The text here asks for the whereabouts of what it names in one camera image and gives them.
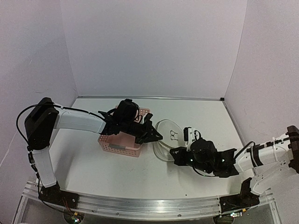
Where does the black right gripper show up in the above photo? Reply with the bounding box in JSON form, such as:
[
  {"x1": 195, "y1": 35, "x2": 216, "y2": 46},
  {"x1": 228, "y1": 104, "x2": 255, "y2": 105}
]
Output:
[{"x1": 171, "y1": 147, "x2": 214, "y2": 174}]

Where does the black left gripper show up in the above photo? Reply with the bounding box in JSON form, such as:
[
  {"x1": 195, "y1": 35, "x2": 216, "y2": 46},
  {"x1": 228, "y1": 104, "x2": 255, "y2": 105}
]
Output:
[{"x1": 121, "y1": 118, "x2": 163, "y2": 145}]

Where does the white mesh laundry bag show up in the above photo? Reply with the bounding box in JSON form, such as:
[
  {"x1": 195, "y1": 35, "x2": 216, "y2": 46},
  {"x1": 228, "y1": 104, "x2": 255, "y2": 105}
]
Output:
[{"x1": 153, "y1": 119, "x2": 185, "y2": 162}]

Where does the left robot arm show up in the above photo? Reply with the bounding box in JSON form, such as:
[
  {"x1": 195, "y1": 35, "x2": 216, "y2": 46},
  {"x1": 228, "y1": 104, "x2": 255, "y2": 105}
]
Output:
[{"x1": 16, "y1": 97, "x2": 163, "y2": 204}]

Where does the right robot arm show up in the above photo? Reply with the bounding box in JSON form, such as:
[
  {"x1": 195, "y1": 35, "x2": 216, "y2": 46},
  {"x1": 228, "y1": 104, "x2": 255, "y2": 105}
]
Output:
[{"x1": 170, "y1": 126, "x2": 299, "y2": 207}]

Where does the pink plastic basket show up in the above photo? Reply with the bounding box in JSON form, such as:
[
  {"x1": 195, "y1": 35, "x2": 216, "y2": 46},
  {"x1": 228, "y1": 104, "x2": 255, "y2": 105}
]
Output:
[{"x1": 98, "y1": 106, "x2": 150, "y2": 157}]

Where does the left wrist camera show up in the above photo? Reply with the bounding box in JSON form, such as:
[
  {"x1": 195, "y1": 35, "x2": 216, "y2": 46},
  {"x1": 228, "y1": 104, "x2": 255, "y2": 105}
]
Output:
[{"x1": 143, "y1": 113, "x2": 153, "y2": 123}]

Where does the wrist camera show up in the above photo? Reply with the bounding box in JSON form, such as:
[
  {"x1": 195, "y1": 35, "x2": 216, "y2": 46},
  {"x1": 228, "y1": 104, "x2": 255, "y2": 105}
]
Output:
[
  {"x1": 143, "y1": 113, "x2": 153, "y2": 123},
  {"x1": 183, "y1": 127, "x2": 201, "y2": 148}
]

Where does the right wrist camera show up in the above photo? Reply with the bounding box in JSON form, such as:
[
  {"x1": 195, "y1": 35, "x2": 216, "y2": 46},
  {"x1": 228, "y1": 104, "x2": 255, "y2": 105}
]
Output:
[{"x1": 183, "y1": 127, "x2": 201, "y2": 148}]

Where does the aluminium back table rail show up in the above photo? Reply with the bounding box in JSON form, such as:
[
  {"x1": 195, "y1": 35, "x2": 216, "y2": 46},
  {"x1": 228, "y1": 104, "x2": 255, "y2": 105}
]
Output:
[{"x1": 77, "y1": 95, "x2": 220, "y2": 101}]

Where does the aluminium front table rail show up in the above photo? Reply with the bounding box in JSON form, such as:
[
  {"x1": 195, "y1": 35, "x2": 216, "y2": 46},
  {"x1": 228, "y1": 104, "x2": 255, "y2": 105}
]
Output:
[{"x1": 23, "y1": 181, "x2": 274, "y2": 221}]

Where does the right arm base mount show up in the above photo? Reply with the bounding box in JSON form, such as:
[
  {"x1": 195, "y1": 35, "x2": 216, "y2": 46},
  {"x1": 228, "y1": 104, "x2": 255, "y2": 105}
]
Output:
[{"x1": 220, "y1": 177, "x2": 260, "y2": 214}]

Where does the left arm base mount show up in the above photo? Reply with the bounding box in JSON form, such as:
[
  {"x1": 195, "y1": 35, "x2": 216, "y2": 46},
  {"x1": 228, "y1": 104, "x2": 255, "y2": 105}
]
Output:
[{"x1": 38, "y1": 182, "x2": 79, "y2": 209}]

